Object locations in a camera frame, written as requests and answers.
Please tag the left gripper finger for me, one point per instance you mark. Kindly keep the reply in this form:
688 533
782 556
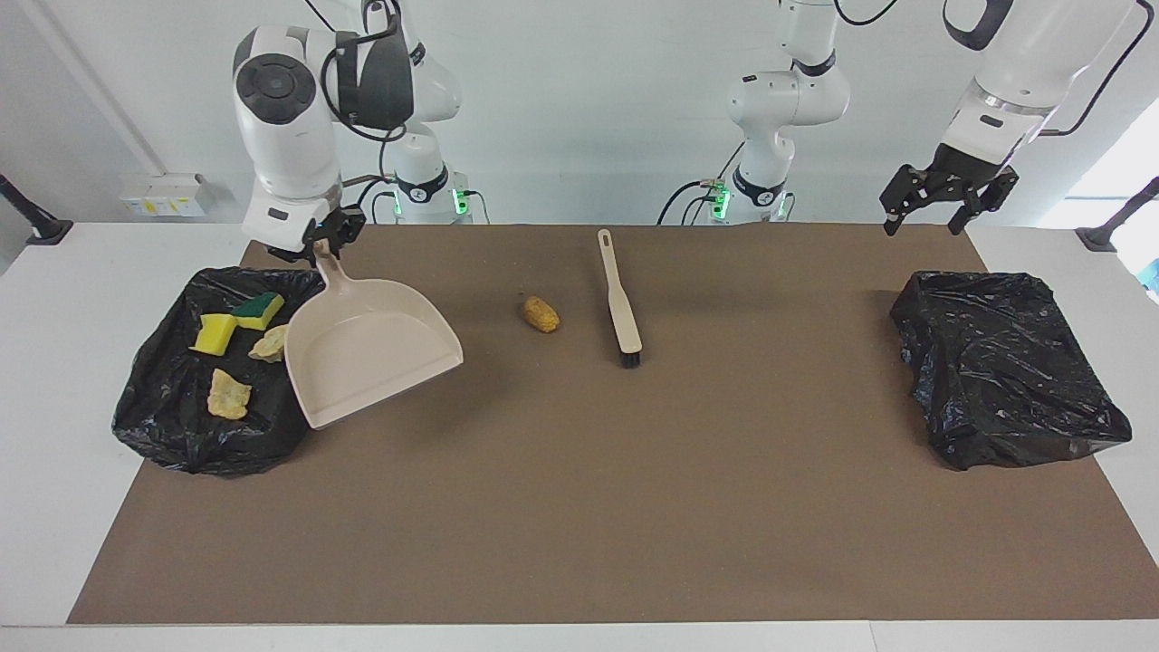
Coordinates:
964 210
898 204

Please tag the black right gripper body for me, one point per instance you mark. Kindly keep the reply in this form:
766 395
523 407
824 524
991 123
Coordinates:
337 226

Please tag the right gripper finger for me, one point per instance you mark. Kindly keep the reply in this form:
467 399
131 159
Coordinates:
316 250
348 244

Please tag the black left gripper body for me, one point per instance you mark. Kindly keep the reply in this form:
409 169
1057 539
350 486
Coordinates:
964 172

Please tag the beige plastic dustpan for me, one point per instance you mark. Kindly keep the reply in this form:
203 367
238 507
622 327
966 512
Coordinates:
362 353

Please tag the beige brush with black bristles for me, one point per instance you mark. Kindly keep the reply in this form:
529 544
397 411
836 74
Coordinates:
623 317

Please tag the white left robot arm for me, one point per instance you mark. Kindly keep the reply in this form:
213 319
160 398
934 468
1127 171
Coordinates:
788 100

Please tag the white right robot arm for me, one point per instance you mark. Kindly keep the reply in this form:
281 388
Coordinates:
290 136

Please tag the black bag lined bin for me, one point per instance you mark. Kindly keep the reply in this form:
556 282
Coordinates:
1005 371
163 435

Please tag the yellow and green sponge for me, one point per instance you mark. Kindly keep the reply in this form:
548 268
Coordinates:
258 311

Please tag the striped bread roll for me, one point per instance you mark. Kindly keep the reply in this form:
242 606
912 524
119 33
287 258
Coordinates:
269 345

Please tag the black clamp stand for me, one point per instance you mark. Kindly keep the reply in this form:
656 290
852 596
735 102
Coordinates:
1100 237
45 231

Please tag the pale crumpled pastry piece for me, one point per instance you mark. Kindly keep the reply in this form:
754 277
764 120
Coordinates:
229 396

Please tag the blue object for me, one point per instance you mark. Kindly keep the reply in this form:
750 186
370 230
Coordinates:
1153 276

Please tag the brown croquette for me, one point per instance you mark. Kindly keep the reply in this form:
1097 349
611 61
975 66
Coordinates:
541 315

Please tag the brown table mat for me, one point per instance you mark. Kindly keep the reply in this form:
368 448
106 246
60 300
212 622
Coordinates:
634 498

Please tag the white wall socket box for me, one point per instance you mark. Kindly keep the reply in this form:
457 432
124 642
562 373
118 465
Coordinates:
167 195

